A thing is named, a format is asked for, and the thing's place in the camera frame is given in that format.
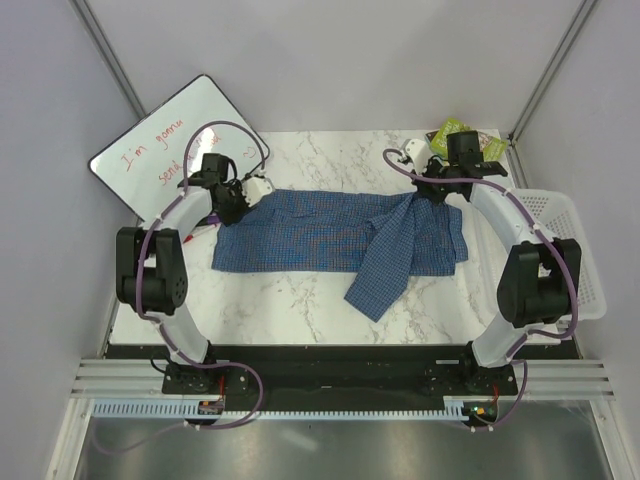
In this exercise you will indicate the left grey corner post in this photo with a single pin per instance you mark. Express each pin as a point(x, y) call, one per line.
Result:
point(96, 32)

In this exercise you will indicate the red marker pen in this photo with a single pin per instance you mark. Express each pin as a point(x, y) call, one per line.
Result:
point(198, 232)

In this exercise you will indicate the blue checked long sleeve shirt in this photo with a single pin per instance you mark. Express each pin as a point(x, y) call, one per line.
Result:
point(383, 240)

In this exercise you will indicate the whiteboard with red writing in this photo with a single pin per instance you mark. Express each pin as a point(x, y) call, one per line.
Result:
point(144, 166)

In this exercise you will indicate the right grey corner post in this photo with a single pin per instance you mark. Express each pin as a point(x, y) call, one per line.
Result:
point(557, 59)

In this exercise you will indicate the aluminium frame rails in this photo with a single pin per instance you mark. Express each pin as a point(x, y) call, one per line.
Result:
point(543, 373)

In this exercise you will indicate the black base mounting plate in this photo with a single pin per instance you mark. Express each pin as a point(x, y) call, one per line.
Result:
point(340, 379)

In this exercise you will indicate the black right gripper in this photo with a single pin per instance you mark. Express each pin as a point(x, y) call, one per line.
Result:
point(424, 189)

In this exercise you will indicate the green illustrated book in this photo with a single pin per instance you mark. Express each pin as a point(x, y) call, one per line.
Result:
point(491, 146)

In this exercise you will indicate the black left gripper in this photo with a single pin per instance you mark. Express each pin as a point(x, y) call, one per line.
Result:
point(228, 220)

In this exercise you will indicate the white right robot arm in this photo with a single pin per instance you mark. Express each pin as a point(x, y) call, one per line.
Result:
point(540, 279)

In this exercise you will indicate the white slotted cable duct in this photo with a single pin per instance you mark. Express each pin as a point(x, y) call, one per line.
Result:
point(453, 410)

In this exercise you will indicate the grey corner post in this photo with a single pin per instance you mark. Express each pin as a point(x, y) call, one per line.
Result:
point(96, 32)
point(557, 59)

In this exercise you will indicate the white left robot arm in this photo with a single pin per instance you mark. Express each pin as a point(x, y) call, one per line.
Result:
point(151, 273)

